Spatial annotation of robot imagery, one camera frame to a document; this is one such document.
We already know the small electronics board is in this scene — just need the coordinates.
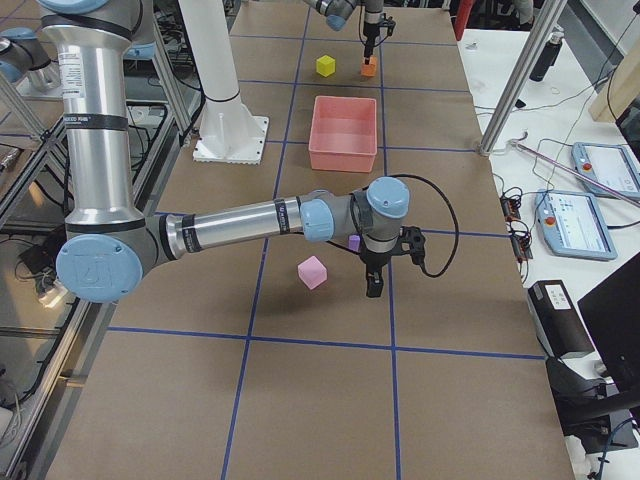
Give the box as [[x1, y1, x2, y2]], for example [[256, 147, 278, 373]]
[[499, 187, 533, 263]]

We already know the purple foam block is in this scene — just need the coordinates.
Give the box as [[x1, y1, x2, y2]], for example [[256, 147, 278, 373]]
[[348, 235, 361, 253]]

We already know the yellow foam block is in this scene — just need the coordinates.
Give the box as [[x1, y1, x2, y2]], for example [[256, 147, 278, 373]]
[[315, 55, 336, 78]]

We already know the black water bottle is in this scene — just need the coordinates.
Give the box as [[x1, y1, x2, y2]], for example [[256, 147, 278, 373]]
[[529, 31, 564, 82]]

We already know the pink metal rod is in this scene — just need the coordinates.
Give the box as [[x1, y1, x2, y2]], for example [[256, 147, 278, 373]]
[[508, 137, 639, 205]]

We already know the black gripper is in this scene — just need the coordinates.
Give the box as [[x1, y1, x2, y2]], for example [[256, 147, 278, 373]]
[[359, 244, 401, 298], [362, 13, 395, 64]]

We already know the near teach pendant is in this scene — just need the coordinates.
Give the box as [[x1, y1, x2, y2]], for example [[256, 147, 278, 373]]
[[535, 189, 618, 261]]

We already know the pink foam block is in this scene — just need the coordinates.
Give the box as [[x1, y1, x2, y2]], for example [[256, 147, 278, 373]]
[[297, 256, 328, 290]]

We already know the black monitor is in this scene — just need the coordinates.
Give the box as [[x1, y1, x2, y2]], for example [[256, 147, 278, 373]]
[[578, 254, 639, 391]]

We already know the orange foam block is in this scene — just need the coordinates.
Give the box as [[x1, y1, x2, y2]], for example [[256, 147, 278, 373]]
[[360, 55, 378, 78]]

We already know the aluminium frame post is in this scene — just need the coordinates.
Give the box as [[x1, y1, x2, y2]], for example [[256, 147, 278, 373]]
[[478, 0, 567, 156]]

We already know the black white box device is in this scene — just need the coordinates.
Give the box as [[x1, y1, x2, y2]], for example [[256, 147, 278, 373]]
[[527, 280, 595, 360]]

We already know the far teach pendant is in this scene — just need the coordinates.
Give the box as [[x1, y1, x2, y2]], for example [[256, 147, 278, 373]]
[[571, 142, 639, 201]]

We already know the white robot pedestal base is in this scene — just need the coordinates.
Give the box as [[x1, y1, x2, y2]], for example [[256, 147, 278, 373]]
[[179, 0, 269, 165]]

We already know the pink plastic bin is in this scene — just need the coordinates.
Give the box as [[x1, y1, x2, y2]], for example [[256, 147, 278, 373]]
[[308, 96, 378, 173]]

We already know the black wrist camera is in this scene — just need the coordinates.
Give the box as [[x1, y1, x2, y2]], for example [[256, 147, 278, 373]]
[[399, 226, 426, 270]]

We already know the teach pendant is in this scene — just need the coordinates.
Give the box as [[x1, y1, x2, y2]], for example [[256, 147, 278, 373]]
[[571, 142, 639, 201], [535, 189, 618, 261]]

